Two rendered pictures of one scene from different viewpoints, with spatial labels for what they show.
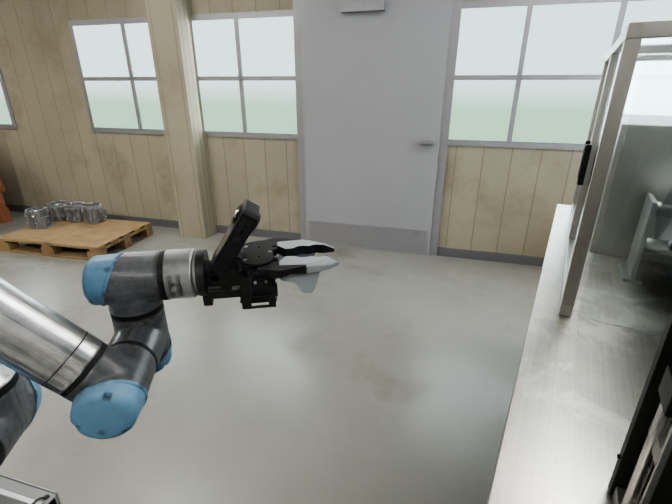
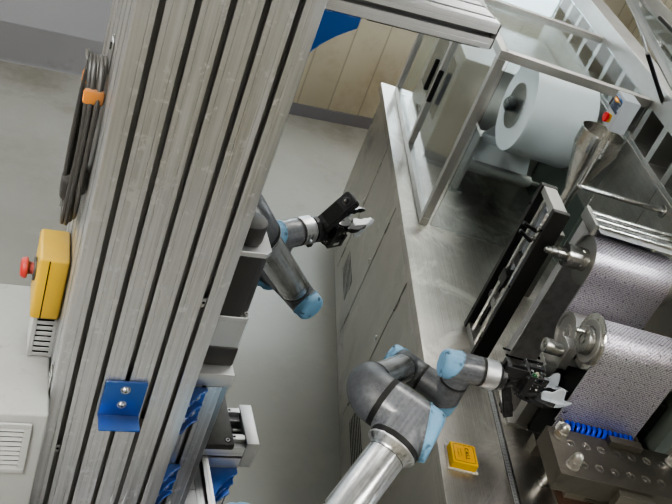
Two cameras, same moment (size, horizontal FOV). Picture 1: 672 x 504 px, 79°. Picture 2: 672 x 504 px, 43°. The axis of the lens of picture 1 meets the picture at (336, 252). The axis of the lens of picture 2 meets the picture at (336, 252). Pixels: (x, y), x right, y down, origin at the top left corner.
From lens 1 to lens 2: 1.92 m
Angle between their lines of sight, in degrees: 39
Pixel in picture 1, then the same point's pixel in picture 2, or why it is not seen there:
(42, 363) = (301, 286)
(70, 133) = not seen: outside the picture
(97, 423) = (310, 311)
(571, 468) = (448, 317)
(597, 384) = (450, 273)
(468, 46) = not seen: outside the picture
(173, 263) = (311, 227)
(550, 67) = not seen: outside the picture
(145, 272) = (301, 234)
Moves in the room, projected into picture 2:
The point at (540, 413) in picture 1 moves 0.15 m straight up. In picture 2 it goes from (428, 292) to (447, 256)
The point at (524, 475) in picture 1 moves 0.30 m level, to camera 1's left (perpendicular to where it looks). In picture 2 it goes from (431, 323) to (353, 333)
